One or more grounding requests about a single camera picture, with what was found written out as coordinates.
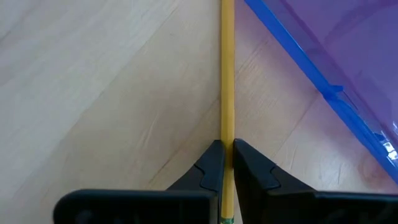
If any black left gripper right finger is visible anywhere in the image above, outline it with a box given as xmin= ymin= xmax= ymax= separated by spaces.
xmin=233 ymin=138 xmax=398 ymax=224

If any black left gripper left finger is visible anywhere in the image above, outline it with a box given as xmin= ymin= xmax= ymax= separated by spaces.
xmin=52 ymin=139 xmax=226 ymax=224

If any yellow pencil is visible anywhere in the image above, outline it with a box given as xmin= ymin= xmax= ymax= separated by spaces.
xmin=220 ymin=0 xmax=236 ymax=224

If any purple plastic supply box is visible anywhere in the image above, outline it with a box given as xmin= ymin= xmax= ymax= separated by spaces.
xmin=244 ymin=0 xmax=398 ymax=184

